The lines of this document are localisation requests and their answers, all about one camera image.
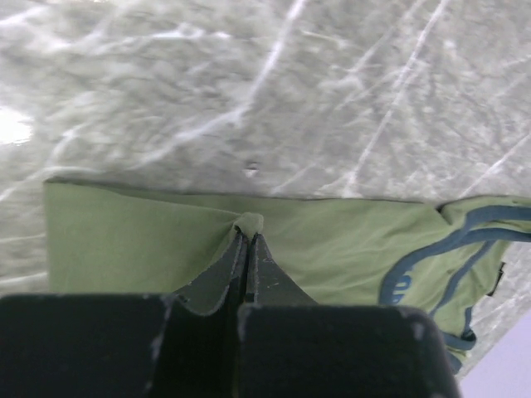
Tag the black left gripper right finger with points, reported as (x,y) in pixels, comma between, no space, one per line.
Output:
(291,346)

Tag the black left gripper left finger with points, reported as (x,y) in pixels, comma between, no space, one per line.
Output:
(181,344)

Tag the green graphic tank top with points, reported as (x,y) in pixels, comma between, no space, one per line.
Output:
(442,260)

